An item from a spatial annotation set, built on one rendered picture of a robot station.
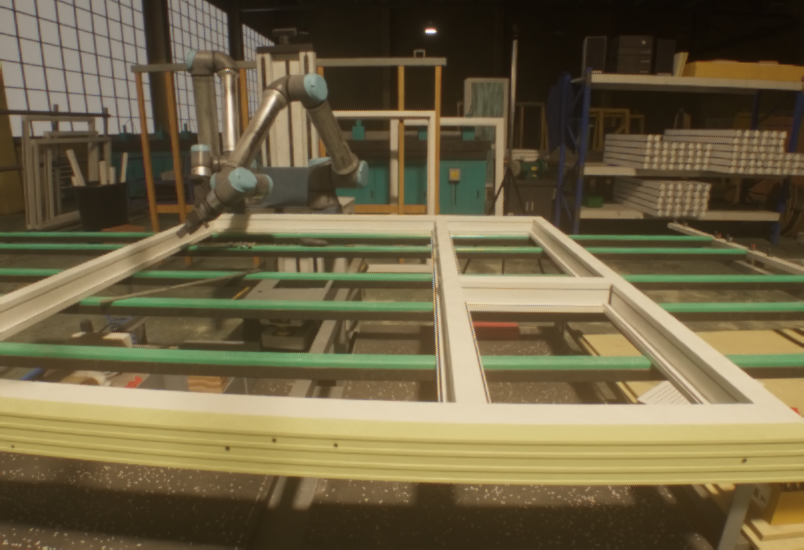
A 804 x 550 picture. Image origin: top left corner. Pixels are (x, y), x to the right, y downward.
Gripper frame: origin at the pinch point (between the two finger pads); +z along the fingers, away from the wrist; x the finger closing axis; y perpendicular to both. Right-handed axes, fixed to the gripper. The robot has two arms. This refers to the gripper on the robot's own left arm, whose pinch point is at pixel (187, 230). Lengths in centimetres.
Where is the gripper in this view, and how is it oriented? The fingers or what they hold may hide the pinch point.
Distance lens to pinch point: 182.1
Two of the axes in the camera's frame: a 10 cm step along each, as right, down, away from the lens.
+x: 2.1, -2.5, 9.5
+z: -7.8, 5.4, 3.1
